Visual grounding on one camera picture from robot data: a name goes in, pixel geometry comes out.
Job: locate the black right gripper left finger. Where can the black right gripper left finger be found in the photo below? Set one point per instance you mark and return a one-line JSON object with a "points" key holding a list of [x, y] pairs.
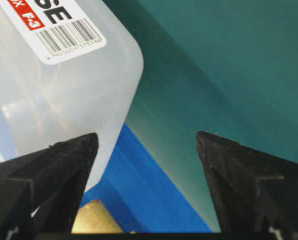
{"points": [[41, 192]]}

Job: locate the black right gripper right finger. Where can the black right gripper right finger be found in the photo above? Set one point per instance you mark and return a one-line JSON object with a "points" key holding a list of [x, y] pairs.
{"points": [[255, 194]]}

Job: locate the translucent plastic tool box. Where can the translucent plastic tool box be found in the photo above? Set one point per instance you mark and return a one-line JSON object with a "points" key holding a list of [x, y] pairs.
{"points": [[41, 104]]}

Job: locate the blue tape strip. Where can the blue tape strip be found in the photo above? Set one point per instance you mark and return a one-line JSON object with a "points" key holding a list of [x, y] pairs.
{"points": [[139, 195]]}

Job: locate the white FREE CASE label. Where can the white FREE CASE label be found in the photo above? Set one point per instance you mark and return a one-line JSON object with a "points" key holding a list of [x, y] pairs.
{"points": [[56, 31]]}

